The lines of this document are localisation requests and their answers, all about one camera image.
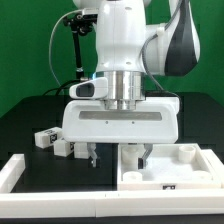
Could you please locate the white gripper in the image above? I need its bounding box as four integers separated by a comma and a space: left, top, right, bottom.
62, 97, 179, 169

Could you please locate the white square tabletop part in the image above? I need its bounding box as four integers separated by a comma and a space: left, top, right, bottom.
117, 144, 224, 190

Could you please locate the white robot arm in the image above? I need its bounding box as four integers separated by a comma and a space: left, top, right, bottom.
62, 0, 200, 166

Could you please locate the white front fence bar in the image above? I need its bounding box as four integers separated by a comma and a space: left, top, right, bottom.
0, 189, 224, 218

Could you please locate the white left fence bar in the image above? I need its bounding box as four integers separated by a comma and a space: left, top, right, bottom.
0, 154, 25, 194

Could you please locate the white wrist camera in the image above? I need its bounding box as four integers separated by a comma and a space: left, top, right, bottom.
69, 77, 108, 99

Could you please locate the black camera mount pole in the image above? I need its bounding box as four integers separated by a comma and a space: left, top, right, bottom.
60, 13, 97, 89

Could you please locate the grey cable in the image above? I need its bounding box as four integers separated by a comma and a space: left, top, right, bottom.
48, 9, 83, 87

